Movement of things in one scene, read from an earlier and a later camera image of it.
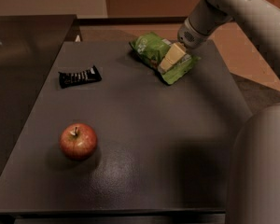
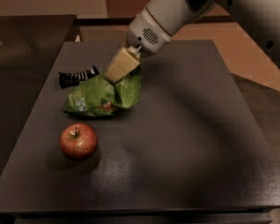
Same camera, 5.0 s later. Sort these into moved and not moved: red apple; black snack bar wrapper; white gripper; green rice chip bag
Moved: white gripper; green rice chip bag
Not moved: black snack bar wrapper; red apple
